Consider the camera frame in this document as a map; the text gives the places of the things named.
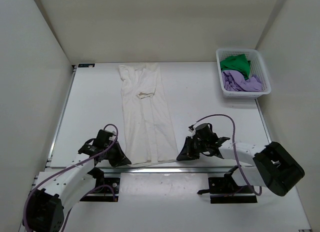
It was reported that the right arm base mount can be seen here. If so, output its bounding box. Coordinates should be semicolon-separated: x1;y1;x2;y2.
197;166;258;204

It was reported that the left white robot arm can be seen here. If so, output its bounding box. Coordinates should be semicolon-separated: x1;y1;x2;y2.
22;128;131;232

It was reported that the green t-shirt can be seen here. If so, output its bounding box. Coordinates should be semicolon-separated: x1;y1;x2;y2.
220;54;251;80

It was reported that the white plastic basket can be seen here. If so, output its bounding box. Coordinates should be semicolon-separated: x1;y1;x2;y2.
216;48;271;99

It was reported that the cream white t-shirt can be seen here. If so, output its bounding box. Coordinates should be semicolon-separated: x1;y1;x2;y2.
118;63;178;165

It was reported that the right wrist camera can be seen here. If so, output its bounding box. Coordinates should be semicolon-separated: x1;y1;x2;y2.
188;125;196;138

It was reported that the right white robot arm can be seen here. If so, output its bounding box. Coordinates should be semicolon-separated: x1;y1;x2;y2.
176;123;305;197

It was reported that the purple t-shirt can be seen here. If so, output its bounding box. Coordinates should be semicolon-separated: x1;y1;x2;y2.
221;70;263;92

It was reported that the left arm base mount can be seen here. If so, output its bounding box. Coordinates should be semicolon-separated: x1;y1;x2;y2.
80;168;121;202

